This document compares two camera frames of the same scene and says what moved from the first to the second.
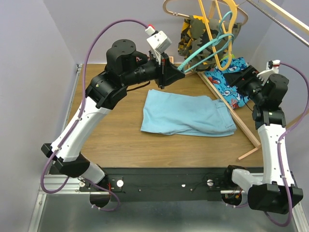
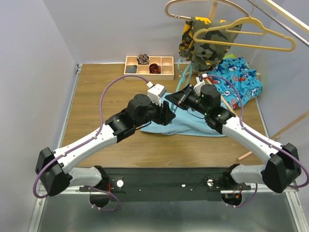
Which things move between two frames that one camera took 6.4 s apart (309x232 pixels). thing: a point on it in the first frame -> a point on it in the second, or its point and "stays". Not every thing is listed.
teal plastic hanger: [223, 39] -> [186, 74]
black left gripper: [169, 73] -> [165, 116]
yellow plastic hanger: [230, 33] -> [290, 41]
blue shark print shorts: [236, 99] stays
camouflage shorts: [203, 43] stays
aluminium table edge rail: [70, 102] stays
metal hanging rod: [300, 38] stays
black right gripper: [247, 73] -> [178, 98]
